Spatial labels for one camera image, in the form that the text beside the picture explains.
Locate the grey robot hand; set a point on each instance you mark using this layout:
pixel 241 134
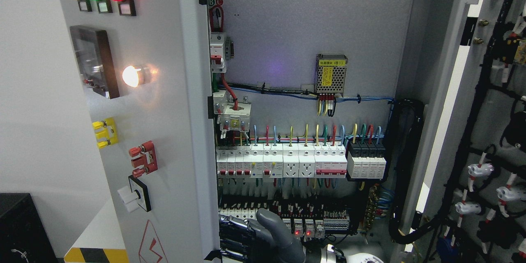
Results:
pixel 265 239

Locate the grey cabinet door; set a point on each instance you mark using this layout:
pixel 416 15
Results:
pixel 462 186
pixel 170 37

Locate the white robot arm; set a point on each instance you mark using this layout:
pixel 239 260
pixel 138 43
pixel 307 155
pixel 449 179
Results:
pixel 331 254

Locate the relay terminal row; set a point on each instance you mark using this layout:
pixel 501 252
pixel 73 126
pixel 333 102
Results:
pixel 305 219

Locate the white socket breaker row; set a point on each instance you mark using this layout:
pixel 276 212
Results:
pixel 282 160

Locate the red electric hazard warning sticker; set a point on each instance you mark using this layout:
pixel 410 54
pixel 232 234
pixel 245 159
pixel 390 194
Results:
pixel 151 250

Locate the white current transformer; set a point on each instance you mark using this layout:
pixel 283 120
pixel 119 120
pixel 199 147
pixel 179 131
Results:
pixel 228 118

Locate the black surge protector module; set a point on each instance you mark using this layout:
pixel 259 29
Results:
pixel 366 161

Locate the perforated metal power supply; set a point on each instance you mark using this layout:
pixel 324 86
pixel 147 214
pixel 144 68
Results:
pixel 331 73

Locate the white red main breaker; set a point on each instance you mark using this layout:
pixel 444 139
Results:
pixel 221 51

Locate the white indicator light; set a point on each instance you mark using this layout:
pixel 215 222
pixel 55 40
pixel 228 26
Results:
pixel 136 75

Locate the black box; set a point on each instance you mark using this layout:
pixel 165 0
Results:
pixel 22 235

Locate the black digital power meter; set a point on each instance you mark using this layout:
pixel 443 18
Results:
pixel 94 59

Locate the white rotary selector switch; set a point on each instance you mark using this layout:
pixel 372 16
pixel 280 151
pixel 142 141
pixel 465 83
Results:
pixel 135 195

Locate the red terminal post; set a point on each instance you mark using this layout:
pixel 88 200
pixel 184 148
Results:
pixel 143 159

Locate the yellow terminal post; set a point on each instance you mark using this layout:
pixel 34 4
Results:
pixel 105 132

